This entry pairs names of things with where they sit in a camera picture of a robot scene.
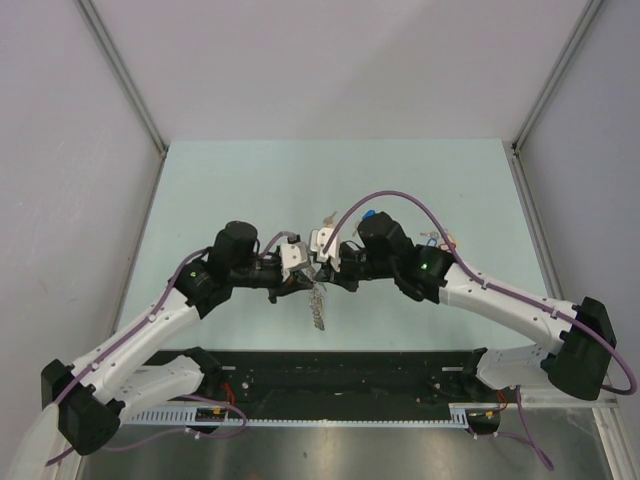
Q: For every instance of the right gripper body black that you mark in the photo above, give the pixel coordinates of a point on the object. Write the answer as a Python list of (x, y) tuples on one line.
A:
[(355, 266)]

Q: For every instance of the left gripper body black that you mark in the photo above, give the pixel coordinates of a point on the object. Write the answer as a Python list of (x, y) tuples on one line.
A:
[(287, 283)]

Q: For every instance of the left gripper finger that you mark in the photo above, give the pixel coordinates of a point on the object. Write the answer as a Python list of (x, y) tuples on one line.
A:
[(297, 285), (307, 276)]

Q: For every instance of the round metal keyring disc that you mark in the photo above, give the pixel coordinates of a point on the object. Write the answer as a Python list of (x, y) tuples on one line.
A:
[(316, 305)]

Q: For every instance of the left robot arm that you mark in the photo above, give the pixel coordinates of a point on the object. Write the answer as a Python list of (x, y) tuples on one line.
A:
[(96, 392)]

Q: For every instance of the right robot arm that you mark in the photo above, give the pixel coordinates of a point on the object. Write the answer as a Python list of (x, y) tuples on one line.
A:
[(573, 343)]

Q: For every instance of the key with yellow tag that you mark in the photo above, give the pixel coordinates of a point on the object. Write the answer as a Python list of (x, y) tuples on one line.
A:
[(329, 221)]

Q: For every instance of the key with red tag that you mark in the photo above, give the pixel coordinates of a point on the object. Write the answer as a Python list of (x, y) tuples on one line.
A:
[(447, 241)]

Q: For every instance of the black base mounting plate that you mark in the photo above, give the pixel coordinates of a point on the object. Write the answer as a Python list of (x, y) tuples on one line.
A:
[(433, 376)]

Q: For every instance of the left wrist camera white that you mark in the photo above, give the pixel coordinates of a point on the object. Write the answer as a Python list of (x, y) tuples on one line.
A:
[(293, 255)]

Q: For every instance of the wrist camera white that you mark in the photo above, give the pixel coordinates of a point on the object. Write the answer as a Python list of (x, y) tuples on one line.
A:
[(293, 255), (325, 250)]

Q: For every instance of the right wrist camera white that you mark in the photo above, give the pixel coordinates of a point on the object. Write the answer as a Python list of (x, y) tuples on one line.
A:
[(325, 250)]

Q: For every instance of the slotted cable duct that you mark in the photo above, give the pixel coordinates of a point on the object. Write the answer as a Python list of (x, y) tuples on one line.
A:
[(453, 415)]

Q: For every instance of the left aluminium frame post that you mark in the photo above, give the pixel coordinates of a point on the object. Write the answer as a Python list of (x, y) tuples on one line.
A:
[(117, 65)]

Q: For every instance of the aluminium frame post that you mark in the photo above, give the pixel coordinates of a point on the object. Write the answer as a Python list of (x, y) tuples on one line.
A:
[(559, 70), (117, 65)]

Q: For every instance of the right aluminium frame post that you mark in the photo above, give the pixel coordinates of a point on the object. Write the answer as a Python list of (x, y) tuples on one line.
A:
[(559, 70)]

